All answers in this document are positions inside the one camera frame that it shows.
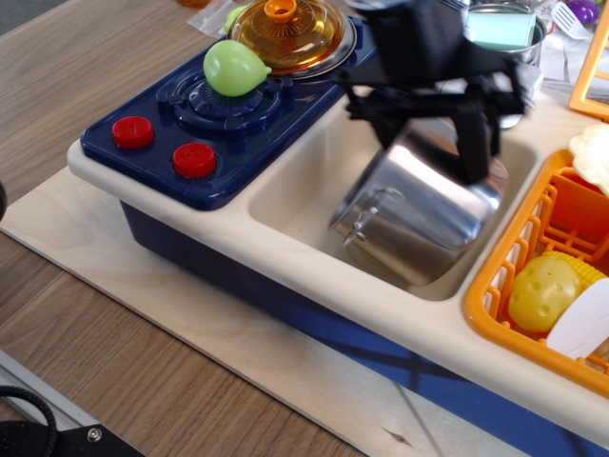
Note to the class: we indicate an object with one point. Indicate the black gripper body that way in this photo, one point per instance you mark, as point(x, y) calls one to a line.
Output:
point(419, 44)

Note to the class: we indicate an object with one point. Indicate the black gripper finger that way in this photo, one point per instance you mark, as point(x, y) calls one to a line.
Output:
point(387, 120)
point(475, 136)

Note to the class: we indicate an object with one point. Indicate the stainless steel pot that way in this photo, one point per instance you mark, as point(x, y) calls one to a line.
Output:
point(413, 208)

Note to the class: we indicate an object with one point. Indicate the steel pot with mint item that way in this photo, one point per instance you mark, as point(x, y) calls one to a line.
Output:
point(507, 28)

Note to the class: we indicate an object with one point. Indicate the amber pot lid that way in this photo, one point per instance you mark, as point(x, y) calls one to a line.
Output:
point(302, 39)

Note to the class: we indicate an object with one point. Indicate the beige toy kitchen sink unit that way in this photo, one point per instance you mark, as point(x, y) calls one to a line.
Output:
point(271, 245)

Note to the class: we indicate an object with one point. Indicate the white toy faucet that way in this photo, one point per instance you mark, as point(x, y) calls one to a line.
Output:
point(530, 80)

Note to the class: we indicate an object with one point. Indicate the cream toy cauliflower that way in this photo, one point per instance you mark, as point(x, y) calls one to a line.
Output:
point(590, 155)

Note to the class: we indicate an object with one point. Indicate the white slotted toy spatula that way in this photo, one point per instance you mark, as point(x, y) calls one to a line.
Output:
point(568, 22)

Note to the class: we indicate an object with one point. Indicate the green toy pear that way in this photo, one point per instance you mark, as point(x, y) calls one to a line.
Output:
point(232, 69)

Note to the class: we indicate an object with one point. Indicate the purple toy eggplant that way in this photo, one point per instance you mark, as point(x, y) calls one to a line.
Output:
point(587, 11)

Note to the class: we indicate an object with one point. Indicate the yellow toy potato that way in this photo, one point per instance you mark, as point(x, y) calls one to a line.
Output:
point(543, 290)

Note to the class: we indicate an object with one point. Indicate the orange dish rack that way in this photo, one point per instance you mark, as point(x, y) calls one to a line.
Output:
point(560, 212)

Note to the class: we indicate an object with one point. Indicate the yellow toy corn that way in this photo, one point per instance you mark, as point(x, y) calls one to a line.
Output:
point(587, 274)

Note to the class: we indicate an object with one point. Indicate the clear plastic bag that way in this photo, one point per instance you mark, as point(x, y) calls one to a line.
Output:
point(211, 20)

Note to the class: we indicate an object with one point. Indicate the red right stove knob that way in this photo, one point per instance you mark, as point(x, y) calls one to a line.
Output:
point(194, 160)

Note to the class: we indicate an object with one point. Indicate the red stove knob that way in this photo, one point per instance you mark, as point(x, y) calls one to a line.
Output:
point(132, 132)
point(194, 160)

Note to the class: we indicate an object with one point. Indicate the dark blue toy stove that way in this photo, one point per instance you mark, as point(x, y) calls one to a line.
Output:
point(247, 133)

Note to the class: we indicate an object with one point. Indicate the red left stove knob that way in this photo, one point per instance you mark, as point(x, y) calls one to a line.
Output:
point(132, 132)

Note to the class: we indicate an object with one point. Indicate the plywood base board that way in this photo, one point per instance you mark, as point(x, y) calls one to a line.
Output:
point(176, 366)

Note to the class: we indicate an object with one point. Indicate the black bracket with screw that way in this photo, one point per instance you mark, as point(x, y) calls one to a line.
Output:
point(20, 438)

